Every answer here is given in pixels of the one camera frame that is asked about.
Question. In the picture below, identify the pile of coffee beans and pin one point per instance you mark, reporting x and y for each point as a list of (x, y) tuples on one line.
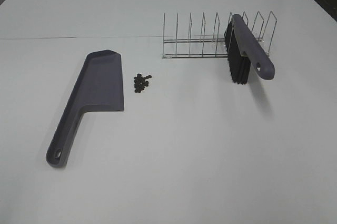
[(141, 82)]

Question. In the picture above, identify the grey plastic dustpan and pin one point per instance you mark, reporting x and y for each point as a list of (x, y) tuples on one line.
[(98, 88)]

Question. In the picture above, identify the grey hand brush black bristles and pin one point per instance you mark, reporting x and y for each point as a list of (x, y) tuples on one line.
[(244, 52)]

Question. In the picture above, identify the chrome wire dish rack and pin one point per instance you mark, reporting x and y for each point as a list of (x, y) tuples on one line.
[(207, 39)]

